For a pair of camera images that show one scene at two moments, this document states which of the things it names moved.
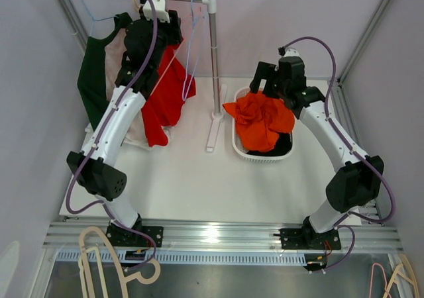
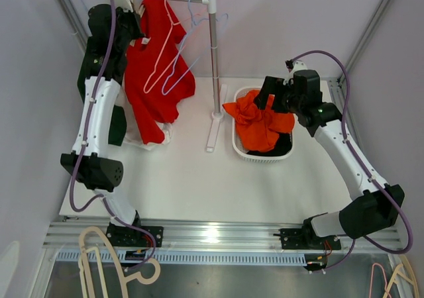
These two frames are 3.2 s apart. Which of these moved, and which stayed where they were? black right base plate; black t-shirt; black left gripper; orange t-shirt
Moved: black left gripper
Stayed: orange t-shirt; black t-shirt; black right base plate
